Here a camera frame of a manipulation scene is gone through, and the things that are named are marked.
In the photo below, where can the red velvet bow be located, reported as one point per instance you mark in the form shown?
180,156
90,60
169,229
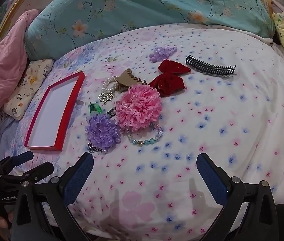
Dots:
167,80

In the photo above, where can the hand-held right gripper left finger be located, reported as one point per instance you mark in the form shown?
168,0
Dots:
79,178

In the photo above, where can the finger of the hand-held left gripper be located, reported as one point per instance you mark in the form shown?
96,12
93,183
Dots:
40,170
21,156

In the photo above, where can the pink ruffled flower scrunchie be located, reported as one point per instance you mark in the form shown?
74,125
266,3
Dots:
138,106

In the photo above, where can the cream cartoon print pillow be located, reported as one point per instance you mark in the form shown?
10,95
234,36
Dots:
26,90

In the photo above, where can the lilac flower hair clip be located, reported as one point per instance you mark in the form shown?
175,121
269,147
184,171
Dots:
160,54

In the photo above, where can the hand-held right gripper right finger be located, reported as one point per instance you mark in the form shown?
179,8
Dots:
212,178

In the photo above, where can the black metal wristwatch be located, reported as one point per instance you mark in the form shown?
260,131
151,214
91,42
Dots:
93,148

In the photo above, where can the teal floral blanket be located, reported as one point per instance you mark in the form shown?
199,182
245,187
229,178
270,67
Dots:
144,2

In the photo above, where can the pink blanket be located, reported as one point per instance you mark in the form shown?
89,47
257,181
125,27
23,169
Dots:
4,62

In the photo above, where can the red shallow box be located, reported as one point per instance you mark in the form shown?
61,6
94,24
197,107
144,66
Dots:
54,105

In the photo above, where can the beige claw hair clip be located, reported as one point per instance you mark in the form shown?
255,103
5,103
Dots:
124,79

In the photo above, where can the black hair comb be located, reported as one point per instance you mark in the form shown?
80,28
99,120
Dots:
207,67

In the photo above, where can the purple ruffled flower scrunchie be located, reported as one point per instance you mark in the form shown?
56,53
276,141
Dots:
101,130

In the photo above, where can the floral bed sheet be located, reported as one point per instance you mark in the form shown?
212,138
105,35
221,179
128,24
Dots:
207,130

